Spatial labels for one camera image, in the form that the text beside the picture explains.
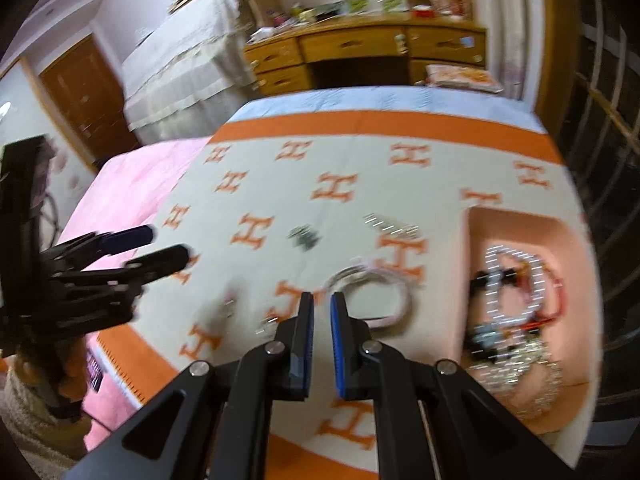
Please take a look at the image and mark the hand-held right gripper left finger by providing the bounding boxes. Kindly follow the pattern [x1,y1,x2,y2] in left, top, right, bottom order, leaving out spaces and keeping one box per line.
[65,290,316,480]

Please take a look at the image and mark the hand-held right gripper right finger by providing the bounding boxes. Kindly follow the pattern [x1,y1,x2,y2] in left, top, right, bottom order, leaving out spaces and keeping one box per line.
[329,291,577,480]

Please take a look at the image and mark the small pearl necklace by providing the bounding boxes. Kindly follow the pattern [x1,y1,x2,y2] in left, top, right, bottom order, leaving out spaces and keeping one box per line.
[481,244,547,322]

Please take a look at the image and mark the green picture cards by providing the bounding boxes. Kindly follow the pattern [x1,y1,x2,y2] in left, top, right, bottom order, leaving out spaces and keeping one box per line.
[345,0,409,14]

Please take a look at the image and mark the cream floral curtain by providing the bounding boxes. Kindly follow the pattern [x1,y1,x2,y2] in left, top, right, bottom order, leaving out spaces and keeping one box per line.
[465,0,544,112]

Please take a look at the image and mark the metal window grille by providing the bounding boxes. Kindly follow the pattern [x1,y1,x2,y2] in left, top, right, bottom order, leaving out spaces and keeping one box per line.
[555,0,640,461]

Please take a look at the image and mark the lace-covered piano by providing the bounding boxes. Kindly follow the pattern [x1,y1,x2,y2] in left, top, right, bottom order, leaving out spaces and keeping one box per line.
[122,0,259,147]

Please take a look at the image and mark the wooden desk with drawers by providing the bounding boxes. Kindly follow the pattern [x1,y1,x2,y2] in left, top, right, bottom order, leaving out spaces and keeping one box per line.
[244,22,489,97]

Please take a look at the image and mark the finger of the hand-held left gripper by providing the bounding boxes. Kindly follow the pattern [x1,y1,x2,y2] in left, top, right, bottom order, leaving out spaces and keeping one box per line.
[50,244,193,302]
[42,225,157,267]

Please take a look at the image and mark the wooden window frame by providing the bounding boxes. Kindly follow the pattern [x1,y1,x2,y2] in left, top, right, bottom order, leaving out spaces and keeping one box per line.
[534,0,587,137]

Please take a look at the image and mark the person's left forearm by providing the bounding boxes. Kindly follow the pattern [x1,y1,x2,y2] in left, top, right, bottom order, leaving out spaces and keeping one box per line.
[0,367,95,463]

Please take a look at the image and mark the light blue bedsheet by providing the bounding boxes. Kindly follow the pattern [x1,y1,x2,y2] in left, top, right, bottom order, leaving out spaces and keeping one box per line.
[227,85,544,134]

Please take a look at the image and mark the black bead bracelet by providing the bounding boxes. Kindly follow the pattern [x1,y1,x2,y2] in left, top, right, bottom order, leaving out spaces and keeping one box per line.
[469,267,521,362]

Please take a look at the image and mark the brown wooden door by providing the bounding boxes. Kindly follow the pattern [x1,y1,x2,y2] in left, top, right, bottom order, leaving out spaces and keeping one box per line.
[37,35,139,172]

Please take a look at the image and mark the red string bracelet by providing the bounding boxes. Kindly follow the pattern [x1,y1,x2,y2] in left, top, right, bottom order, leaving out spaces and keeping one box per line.
[509,259,567,334]

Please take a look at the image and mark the person's left hand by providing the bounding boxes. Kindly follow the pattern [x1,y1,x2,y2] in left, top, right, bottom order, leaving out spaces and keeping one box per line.
[17,337,91,417]

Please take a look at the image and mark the dark quilt label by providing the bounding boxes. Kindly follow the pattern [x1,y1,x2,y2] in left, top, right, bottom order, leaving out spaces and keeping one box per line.
[86,347,105,392]

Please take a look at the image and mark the pink quilt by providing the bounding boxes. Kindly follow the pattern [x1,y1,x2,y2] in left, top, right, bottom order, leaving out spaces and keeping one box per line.
[50,137,217,461]

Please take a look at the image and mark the pink cardboard box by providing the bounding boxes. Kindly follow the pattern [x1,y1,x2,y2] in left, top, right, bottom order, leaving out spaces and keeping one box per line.
[457,207,604,437]

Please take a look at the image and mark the orange beige printed blanket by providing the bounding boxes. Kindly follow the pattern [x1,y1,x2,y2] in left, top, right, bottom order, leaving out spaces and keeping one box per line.
[95,110,597,480]

